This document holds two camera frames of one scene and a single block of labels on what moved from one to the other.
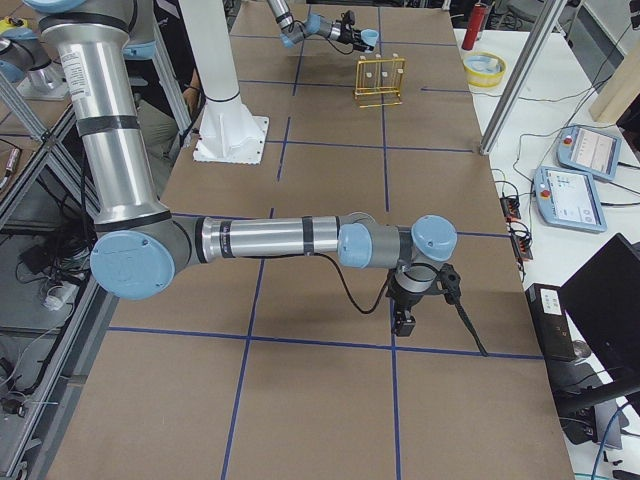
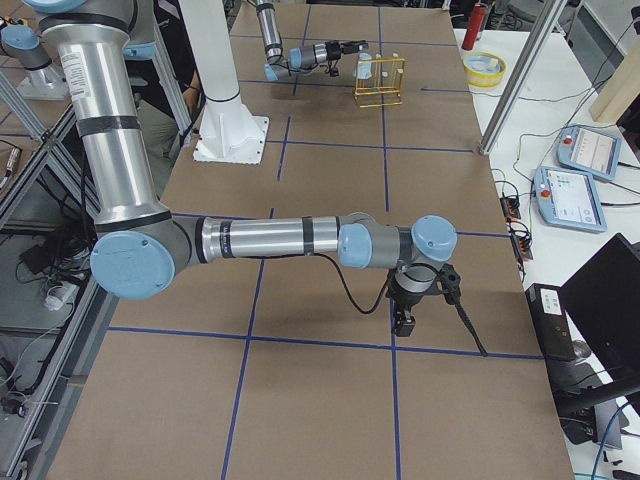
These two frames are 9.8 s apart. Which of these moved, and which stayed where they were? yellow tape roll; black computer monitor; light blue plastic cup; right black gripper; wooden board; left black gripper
Moved: left black gripper; light blue plastic cup
Stayed: black computer monitor; yellow tape roll; wooden board; right black gripper
